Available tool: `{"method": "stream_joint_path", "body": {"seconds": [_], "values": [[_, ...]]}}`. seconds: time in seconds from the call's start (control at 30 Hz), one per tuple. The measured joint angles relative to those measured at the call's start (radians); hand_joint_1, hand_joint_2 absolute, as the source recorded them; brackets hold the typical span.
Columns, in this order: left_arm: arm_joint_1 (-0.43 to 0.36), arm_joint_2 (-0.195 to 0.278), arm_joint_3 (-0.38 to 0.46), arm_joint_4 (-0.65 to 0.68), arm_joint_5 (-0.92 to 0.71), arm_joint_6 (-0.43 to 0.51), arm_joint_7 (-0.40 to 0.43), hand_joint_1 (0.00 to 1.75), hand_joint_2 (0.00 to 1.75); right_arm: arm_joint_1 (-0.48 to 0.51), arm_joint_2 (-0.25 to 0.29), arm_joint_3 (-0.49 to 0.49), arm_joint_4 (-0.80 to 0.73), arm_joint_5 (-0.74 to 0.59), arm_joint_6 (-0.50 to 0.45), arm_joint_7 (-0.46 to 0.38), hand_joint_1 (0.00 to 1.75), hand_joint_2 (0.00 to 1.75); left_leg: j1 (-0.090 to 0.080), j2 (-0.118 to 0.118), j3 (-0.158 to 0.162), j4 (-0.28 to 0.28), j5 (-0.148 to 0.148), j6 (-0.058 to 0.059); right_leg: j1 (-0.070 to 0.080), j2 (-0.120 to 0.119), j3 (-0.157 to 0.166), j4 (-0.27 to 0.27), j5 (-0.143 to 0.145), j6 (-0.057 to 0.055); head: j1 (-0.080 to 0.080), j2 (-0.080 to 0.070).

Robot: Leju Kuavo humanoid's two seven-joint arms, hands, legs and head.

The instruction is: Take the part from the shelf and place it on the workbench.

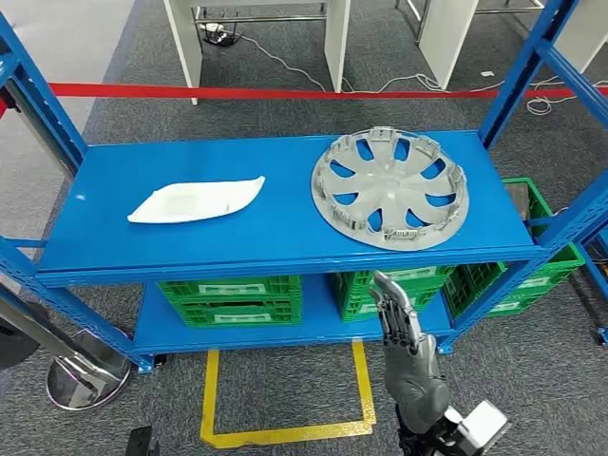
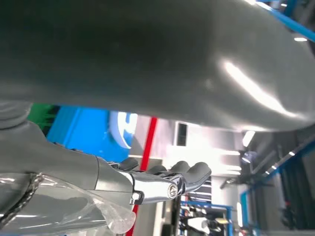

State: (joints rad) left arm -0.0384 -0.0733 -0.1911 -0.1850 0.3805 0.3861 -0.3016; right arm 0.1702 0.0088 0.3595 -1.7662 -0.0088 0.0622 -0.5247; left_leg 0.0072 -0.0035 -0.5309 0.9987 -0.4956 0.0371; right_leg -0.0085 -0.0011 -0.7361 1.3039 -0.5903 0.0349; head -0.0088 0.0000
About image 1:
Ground white plastic lamp cover part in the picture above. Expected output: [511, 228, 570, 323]
[126, 175, 266, 225]

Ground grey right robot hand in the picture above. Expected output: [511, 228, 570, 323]
[369, 270, 451, 437]

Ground grey plastic wheel hubcap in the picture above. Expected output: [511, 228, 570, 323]
[311, 126, 471, 253]

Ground white floor cable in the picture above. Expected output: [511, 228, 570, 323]
[341, 70, 608, 117]
[238, 34, 355, 94]

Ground blue metal shelf rack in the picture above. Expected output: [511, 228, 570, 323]
[0, 0, 608, 375]
[572, 223, 608, 349]

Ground black router device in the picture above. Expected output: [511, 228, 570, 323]
[199, 22, 241, 48]

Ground red barrier belt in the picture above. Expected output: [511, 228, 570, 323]
[0, 82, 608, 120]

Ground chrome barrier stanchion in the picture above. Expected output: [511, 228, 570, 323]
[0, 286, 133, 412]
[0, 78, 77, 183]

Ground dull grey flat part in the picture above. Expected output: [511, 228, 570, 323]
[511, 183, 532, 221]

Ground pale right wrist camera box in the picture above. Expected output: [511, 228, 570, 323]
[444, 400, 513, 456]

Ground white panel desk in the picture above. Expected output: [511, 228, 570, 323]
[394, 0, 608, 90]
[163, 0, 353, 106]

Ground green open plastic crate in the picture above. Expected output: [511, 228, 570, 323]
[441, 177, 586, 319]

